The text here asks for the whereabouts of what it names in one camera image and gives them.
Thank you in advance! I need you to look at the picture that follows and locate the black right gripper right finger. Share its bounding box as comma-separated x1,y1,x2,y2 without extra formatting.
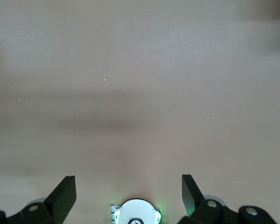
178,174,278,224

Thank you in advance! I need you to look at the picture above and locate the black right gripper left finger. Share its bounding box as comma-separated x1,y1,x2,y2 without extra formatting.
0,175,77,224

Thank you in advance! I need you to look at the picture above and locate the brown table cloth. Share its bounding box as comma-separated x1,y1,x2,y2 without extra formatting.
0,0,280,224

